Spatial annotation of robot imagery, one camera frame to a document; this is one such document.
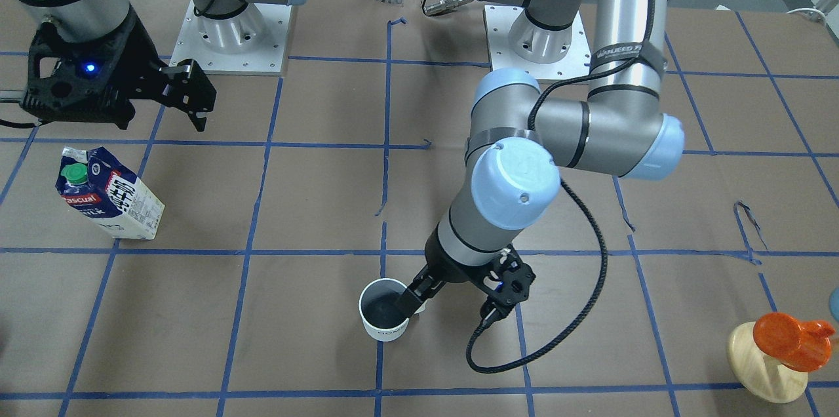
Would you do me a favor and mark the blue white milk carton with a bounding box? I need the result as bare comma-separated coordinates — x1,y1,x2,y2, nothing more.
55,146,165,240

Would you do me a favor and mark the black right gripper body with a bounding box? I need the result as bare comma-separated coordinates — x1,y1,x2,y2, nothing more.
115,7,174,108

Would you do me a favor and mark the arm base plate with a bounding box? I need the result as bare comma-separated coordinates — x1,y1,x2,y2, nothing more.
484,5,591,83
170,3,296,77

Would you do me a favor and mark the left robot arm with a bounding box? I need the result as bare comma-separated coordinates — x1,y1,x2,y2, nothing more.
395,0,684,317

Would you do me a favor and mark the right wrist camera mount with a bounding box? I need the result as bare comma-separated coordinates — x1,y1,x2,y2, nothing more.
18,9,138,130

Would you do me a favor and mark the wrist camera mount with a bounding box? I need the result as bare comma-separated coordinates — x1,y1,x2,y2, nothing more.
18,9,138,130
475,245,536,327

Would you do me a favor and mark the wooden mug tree stand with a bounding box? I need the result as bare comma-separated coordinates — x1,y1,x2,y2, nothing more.
726,321,809,404

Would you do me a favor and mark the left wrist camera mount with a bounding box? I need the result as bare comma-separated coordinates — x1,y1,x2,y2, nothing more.
475,245,536,327

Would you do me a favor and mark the blue mug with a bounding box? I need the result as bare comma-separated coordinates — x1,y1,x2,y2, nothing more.
828,287,839,322

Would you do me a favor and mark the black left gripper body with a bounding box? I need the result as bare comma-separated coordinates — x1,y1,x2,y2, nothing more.
423,237,515,292

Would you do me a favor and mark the black camera cable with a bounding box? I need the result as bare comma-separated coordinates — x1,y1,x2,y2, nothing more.
466,178,609,374

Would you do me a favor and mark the white mug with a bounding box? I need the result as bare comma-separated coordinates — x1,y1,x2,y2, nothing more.
359,279,410,342

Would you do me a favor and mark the orange mug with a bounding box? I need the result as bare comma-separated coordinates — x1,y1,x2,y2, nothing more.
752,312,836,372

